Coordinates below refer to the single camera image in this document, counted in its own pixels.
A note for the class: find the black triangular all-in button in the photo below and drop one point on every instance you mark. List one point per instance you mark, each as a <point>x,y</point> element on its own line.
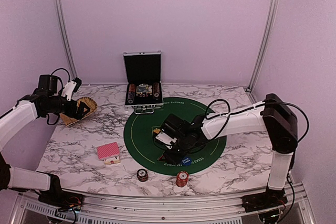
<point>162,158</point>

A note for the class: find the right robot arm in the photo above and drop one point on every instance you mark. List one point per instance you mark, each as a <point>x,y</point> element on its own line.
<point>271,115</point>

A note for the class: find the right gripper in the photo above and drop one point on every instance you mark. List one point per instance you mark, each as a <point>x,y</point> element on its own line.
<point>173,159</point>

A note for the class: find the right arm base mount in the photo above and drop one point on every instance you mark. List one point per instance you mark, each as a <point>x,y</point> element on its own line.
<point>262,201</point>

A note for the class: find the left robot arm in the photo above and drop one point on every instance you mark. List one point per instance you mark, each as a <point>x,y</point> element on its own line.
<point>14,120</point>

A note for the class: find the aluminium poker chip case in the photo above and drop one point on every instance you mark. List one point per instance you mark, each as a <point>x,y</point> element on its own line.
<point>143,67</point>

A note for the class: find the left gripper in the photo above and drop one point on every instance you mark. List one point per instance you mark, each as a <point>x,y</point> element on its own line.
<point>71,112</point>

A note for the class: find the round green poker mat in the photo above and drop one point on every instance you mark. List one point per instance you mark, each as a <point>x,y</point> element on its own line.
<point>138,138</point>

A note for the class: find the woven bamboo tray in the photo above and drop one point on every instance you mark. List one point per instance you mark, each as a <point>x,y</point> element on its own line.
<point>88,105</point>

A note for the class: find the right aluminium frame post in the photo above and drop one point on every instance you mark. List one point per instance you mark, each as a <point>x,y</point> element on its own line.
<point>271,16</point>

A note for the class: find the left aluminium frame post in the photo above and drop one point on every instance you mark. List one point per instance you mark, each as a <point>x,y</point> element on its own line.
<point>65,38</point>

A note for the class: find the aluminium frame post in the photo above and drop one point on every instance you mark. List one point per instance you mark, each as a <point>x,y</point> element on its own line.
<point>271,16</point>
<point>65,38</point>

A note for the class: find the dark 100 chip stack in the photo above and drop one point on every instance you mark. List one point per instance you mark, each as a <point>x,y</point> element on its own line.
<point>142,175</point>

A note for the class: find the red-backed card deck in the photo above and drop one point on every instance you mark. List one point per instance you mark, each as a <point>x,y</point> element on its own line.
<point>109,153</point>

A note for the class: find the dark brown chip row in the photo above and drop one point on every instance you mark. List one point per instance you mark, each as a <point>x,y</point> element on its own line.
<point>156,91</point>

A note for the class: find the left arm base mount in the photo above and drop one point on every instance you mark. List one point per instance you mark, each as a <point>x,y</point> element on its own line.
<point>65,201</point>

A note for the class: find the blue small blind button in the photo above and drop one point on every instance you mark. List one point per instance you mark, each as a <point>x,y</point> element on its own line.
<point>186,161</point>

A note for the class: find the red 5 chip stack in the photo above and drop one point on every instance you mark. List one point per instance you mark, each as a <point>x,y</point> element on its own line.
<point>182,179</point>

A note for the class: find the blue card deck in case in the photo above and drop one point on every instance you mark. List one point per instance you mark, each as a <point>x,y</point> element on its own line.
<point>144,90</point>

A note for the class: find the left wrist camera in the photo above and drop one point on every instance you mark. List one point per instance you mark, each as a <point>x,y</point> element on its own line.
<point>71,87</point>

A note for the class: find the brown purple chip row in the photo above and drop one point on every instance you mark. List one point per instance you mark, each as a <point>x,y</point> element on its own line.
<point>131,93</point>

